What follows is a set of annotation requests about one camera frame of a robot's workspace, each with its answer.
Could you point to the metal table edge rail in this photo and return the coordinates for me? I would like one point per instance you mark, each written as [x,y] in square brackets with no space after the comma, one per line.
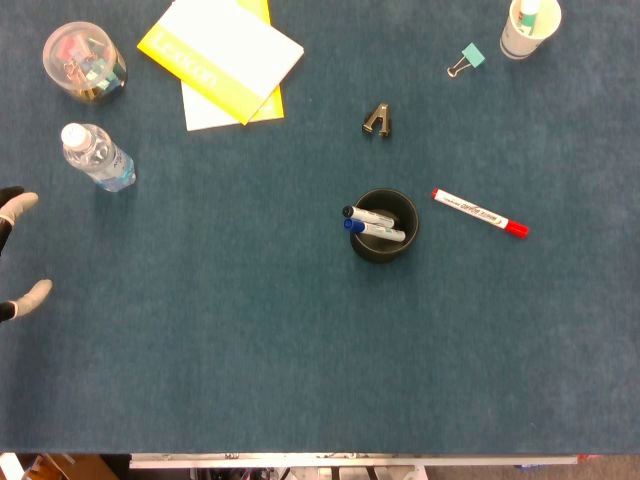
[350,461]

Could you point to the white notebook with yellow edge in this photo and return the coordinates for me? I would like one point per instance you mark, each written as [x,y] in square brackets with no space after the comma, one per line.
[207,115]

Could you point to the blue-capped whiteboard marker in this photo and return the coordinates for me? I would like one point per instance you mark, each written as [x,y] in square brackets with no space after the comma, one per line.
[372,230]

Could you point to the red-capped whiteboard marker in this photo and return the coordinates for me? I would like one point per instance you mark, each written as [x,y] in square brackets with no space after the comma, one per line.
[477,212]

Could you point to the black mesh pen holder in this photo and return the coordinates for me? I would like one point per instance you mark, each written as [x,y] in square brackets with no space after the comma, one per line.
[384,247]

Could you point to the blue felt table mat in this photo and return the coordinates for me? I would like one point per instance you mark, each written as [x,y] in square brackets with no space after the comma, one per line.
[250,340]

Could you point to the black-capped whiteboard marker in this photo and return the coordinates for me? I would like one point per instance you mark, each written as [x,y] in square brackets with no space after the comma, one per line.
[367,215]

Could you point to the clear jar of binder clips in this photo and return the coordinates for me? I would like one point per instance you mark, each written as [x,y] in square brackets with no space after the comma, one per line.
[82,62]

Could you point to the clear plastic water bottle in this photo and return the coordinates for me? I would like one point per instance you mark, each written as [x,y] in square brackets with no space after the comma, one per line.
[97,157]

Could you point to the white paper cup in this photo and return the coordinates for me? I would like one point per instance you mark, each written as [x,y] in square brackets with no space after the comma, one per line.
[520,42]

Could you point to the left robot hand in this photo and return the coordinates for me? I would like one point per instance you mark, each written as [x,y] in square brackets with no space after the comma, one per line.
[20,202]

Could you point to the yellow and white notebook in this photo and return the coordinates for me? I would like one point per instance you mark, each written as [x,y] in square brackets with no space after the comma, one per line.
[225,47]

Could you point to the brown cardboard box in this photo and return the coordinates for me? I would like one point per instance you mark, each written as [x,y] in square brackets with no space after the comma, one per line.
[70,467]

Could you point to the white glue stick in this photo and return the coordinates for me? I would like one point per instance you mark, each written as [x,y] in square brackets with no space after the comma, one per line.
[529,12]

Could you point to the dark metal staple remover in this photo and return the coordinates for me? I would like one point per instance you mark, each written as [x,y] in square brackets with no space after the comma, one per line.
[379,121]

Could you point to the teal binder clip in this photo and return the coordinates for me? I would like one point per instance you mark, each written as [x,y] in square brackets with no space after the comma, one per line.
[473,55]

